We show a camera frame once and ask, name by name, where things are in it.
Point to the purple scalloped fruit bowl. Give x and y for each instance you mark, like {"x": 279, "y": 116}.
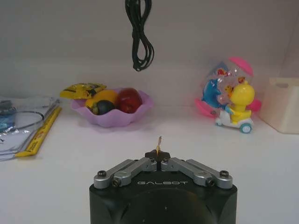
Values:
{"x": 112, "y": 112}

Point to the yellow duck scooter toy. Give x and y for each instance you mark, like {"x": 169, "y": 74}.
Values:
{"x": 230, "y": 98}

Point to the cream plastic box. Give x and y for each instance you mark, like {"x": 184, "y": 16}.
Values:
{"x": 281, "y": 105}

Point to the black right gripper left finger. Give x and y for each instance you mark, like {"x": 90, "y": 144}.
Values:
{"x": 130, "y": 170}

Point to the dark purple mangosteen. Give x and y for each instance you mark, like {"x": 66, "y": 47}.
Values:
{"x": 104, "y": 107}

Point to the small yellow wrapper scrap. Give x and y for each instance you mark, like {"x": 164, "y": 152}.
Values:
{"x": 159, "y": 144}

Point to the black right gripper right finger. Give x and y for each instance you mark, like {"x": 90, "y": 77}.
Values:
{"x": 194, "y": 171}

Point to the yellow snack packet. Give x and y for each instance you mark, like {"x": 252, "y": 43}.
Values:
{"x": 81, "y": 90}

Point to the red apple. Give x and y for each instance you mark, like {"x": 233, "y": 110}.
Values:
{"x": 129, "y": 100}

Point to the clear plastic document bag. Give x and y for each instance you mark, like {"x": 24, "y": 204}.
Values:
{"x": 23, "y": 121}

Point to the yellow mango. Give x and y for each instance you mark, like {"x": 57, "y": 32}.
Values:
{"x": 101, "y": 97}

